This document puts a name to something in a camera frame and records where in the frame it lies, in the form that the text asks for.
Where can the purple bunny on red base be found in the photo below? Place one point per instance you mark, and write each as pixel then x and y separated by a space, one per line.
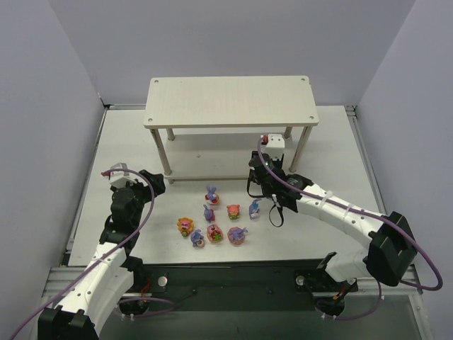
pixel 212 197

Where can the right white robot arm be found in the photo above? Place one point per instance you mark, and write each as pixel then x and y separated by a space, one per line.
pixel 386 250

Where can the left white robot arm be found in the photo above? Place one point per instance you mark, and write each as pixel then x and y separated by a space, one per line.
pixel 81 309

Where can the pink bear clover toy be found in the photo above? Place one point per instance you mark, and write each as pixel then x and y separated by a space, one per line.
pixel 214 233

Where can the purple bunny toy standing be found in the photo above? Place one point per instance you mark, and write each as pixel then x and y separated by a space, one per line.
pixel 208 214

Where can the purple bunny with ball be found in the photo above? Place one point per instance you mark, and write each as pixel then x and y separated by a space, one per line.
pixel 197 239

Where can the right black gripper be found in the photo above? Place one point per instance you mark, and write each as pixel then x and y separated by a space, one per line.
pixel 260 164

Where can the purple bunny blue ears toy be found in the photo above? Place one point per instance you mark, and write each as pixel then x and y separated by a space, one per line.
pixel 254 209

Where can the orange lion toy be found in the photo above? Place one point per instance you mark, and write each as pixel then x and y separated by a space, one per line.
pixel 185 226

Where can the pink bear burger toy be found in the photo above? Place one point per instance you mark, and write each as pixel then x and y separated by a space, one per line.
pixel 233 211

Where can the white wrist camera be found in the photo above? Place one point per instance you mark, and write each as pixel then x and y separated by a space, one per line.
pixel 117 176
pixel 273 145

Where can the purple bunny pink cake toy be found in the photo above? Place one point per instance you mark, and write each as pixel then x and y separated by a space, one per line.
pixel 237 235

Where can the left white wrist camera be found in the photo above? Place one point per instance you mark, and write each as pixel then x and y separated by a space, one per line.
pixel 117 176

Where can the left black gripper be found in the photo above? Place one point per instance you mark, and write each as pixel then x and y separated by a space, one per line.
pixel 149 180

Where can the wooden two-tier shelf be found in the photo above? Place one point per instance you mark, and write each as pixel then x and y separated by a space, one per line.
pixel 229 102

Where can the aluminium frame rail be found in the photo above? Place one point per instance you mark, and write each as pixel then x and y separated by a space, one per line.
pixel 60 277

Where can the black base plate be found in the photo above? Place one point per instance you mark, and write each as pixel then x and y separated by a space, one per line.
pixel 290 285

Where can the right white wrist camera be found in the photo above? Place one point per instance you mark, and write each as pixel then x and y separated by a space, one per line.
pixel 273 145

